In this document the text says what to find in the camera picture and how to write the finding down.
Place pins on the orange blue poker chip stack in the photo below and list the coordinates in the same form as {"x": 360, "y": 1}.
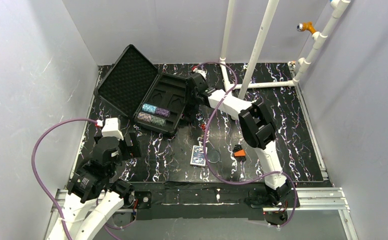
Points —
{"x": 144, "y": 117}

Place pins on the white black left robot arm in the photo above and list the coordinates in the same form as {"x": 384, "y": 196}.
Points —
{"x": 92, "y": 198}

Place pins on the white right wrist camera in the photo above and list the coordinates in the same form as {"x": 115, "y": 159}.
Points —
{"x": 199, "y": 71}

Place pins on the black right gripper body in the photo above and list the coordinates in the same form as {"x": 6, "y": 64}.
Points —
{"x": 191, "y": 98}

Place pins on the dark blue poker chip stack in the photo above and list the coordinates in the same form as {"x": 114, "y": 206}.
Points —
{"x": 158, "y": 121}

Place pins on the black orange hex key set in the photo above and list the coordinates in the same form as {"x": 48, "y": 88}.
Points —
{"x": 239, "y": 153}

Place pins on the purple poker chip stack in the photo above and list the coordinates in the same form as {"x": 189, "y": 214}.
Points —
{"x": 162, "y": 112}

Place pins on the teal poker chip stack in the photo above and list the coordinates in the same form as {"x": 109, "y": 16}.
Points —
{"x": 148, "y": 108}

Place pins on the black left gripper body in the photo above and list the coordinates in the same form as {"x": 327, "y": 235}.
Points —
{"x": 131, "y": 145}

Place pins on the blue playing card deck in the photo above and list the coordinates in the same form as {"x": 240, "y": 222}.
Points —
{"x": 198, "y": 156}

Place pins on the black poker set case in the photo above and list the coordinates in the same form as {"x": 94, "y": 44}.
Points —
{"x": 134, "y": 81}

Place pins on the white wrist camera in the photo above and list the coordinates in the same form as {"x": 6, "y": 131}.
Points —
{"x": 199, "y": 71}
{"x": 110, "y": 127}

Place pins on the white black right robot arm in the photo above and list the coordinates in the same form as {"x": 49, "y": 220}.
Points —
{"x": 257, "y": 127}

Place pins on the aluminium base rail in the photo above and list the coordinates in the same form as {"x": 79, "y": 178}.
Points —
{"x": 194, "y": 201}

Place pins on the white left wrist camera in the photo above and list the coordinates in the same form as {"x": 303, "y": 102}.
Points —
{"x": 110, "y": 127}

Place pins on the orange mounted camera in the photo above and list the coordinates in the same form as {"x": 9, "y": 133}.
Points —
{"x": 306, "y": 26}

